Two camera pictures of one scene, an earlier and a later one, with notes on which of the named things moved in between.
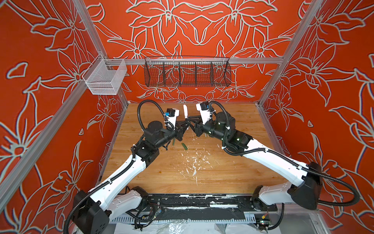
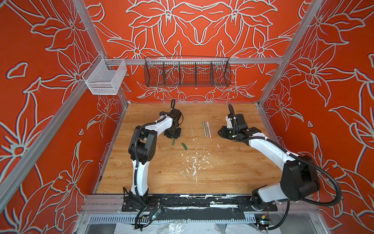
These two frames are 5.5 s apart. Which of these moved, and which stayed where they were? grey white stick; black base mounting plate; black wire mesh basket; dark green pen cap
Moved: grey white stick
Stayed: black base mounting plate; dark green pen cap; black wire mesh basket
